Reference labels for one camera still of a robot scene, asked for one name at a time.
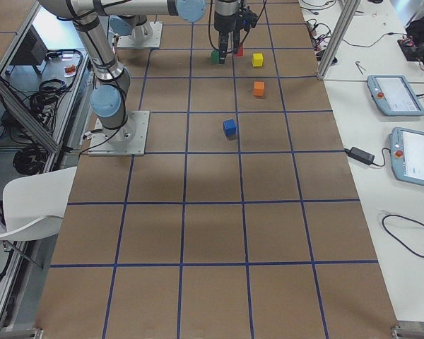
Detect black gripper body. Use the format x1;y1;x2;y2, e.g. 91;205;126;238
214;0;239;32

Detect red wooden block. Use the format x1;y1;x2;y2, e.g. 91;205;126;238
233;45;244;57

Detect green wooden block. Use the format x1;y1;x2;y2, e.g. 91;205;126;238
211;49;220;64

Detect yellow wooden block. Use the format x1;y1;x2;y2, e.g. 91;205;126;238
252;53;264;68

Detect orange wooden block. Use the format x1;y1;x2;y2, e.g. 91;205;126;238
253;81;265;97

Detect blue wooden block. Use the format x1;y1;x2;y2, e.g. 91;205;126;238
223;119;237;138

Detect black power adapter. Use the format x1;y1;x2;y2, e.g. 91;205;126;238
344;147;375;165

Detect upper teach pendant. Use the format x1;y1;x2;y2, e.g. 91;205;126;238
367;75;424;117

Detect teach pendant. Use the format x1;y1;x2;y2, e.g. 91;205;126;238
367;75;424;117
389;127;424;186

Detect black box on shelf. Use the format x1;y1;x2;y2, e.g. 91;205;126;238
11;25;48;66

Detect lower teach pendant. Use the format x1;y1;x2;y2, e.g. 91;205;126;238
389;127;424;186

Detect white chair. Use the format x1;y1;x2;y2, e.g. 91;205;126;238
0;167;77;241

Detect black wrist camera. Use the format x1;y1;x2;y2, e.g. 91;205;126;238
240;7;258;32

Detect aluminium frame post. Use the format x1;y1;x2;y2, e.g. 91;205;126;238
317;0;360;80

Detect coiled black cables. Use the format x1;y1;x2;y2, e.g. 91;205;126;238
13;143;50;176

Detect black cable on table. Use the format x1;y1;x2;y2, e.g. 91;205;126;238
380;211;424;258

